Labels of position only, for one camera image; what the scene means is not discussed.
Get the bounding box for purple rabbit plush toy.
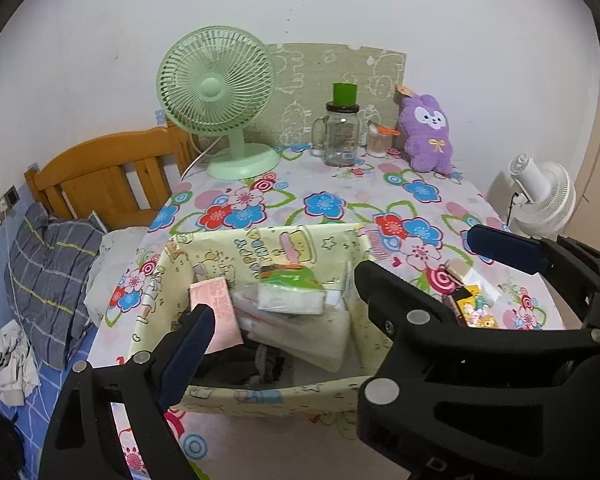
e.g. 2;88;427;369
398;94;454;176

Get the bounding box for green tissue pack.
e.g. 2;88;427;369
257;264;326;315

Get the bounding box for yellow cartoon fabric storage box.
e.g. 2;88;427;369
129;223;391;416

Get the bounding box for blue bed sheet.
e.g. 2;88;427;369
0;353;146;480

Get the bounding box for white floor fan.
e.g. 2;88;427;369
509;154;576;238

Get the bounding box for yellow cartoon pouch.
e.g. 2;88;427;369
443;285;498;328

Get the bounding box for floral tablecloth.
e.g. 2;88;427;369
88;145;564;479

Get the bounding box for crumpled white cloth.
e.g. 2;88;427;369
0;320;40;408

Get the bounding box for pink paper packet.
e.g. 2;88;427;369
189;278;244;354

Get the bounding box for clear plastic packet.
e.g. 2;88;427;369
230;286;351;373

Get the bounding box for green cup on jar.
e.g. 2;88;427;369
332;82;358;107

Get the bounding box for wall power socket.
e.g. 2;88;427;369
0;185;20;221

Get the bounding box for green cartoon board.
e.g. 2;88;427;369
246;44;406;146

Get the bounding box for green desk fan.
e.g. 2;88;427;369
156;25;279;181

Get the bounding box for wooden bed headboard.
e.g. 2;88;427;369
24;124;195;230

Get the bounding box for white bed sheet bundle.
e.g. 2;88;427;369
84;226;147;326

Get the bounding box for toothpick jar orange lid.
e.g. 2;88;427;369
366;122;400;158

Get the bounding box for glass mason jar mug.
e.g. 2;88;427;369
311;102;361;167

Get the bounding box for black umbrella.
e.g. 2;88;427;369
189;311;287;389

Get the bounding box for grey plaid pillow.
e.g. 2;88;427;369
4;203;104;370

